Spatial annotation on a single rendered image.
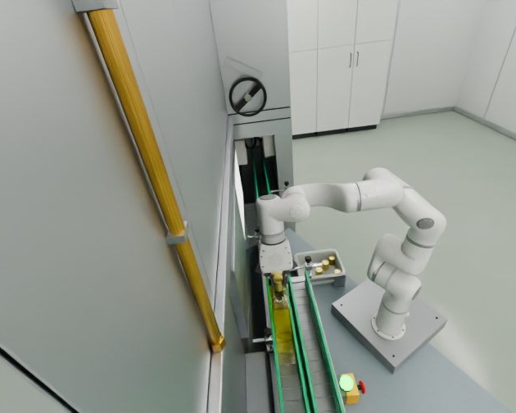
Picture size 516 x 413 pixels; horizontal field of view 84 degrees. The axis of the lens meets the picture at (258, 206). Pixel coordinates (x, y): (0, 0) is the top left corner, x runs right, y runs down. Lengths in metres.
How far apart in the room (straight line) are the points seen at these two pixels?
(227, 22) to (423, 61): 4.45
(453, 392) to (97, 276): 1.26
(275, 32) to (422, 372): 1.64
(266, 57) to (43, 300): 1.61
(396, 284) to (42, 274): 1.01
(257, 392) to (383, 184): 0.77
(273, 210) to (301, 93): 3.95
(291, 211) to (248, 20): 1.15
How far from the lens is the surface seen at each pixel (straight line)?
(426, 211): 0.89
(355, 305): 1.37
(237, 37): 1.70
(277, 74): 1.74
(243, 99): 1.71
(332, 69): 4.71
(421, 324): 1.39
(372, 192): 0.82
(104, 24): 0.31
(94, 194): 0.25
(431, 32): 5.73
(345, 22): 4.68
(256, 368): 1.15
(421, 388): 1.33
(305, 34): 4.55
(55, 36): 0.27
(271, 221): 0.80
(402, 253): 1.03
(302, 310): 1.25
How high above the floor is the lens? 1.92
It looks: 35 degrees down
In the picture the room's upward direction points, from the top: 8 degrees counter-clockwise
